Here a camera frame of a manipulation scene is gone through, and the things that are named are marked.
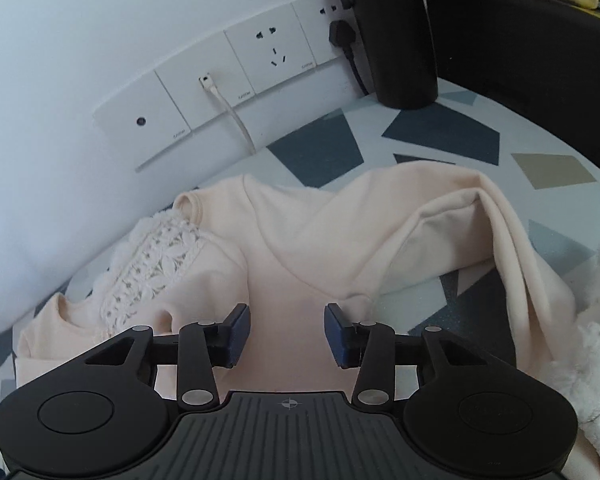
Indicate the cream lace-trimmed garment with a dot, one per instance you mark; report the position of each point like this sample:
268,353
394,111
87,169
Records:
459,412

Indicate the white wall socket panel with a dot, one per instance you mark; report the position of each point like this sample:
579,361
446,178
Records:
215,75

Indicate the black power plug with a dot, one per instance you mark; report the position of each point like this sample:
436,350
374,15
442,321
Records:
343,36

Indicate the black thermos bottle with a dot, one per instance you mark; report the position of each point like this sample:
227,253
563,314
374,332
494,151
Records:
397,40

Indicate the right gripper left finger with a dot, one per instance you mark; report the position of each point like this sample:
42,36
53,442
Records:
201,348

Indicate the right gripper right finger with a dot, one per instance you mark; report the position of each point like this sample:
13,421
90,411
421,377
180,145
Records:
367,347

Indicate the black cabinet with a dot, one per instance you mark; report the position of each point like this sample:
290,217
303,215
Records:
539,58

